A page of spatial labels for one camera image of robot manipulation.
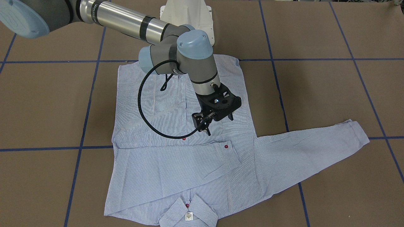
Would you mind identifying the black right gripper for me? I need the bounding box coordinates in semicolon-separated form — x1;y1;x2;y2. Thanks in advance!
192;83;241;136

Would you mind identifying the light blue striped shirt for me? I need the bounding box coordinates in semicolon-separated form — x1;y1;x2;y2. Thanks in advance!
104;55;369;227

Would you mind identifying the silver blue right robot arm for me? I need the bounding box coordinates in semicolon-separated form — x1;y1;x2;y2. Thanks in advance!
1;0;241;138

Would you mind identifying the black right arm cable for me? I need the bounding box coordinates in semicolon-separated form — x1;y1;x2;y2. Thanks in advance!
137;59;215;140

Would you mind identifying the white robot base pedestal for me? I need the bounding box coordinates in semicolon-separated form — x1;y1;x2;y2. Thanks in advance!
160;0;215;46

